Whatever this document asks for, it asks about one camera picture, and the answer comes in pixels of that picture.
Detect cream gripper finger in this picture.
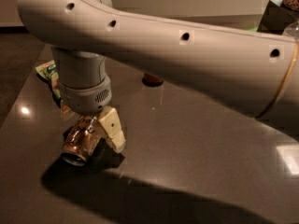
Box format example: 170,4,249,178
97,105,126,153
60,101,74,119

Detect orange soda can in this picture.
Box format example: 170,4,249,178
62,116,102,166

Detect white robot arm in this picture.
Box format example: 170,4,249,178
18,0,299,138

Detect red cola can upright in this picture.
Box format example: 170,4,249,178
142,73,164,87

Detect green snack bag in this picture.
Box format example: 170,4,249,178
36,60,61,99

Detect dark box in corner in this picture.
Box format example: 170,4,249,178
257,0,299,35

